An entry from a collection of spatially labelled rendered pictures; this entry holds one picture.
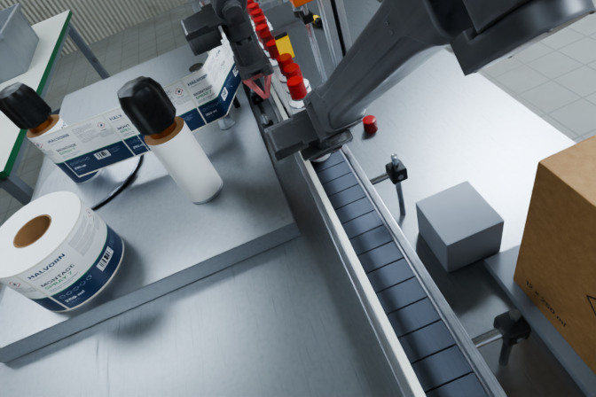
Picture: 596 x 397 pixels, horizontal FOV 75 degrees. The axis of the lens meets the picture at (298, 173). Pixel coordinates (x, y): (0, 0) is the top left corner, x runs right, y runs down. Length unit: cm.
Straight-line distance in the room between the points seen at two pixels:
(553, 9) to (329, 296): 60
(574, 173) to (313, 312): 46
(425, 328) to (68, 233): 64
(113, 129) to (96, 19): 440
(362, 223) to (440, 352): 25
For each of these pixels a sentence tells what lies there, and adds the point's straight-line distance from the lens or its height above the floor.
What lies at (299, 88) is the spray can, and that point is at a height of 108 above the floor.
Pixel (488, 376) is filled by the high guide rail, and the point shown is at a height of 96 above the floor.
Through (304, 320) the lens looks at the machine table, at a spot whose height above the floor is 83.
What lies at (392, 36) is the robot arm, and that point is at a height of 133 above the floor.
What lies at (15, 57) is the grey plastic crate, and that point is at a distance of 263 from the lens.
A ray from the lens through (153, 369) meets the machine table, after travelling 82.
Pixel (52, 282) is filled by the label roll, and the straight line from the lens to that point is 88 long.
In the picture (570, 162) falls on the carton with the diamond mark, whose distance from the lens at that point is 50.
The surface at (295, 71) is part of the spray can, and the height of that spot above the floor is 108.
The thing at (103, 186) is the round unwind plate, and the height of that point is 89.
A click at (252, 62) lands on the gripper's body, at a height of 111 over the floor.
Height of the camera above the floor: 147
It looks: 44 degrees down
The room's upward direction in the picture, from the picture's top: 23 degrees counter-clockwise
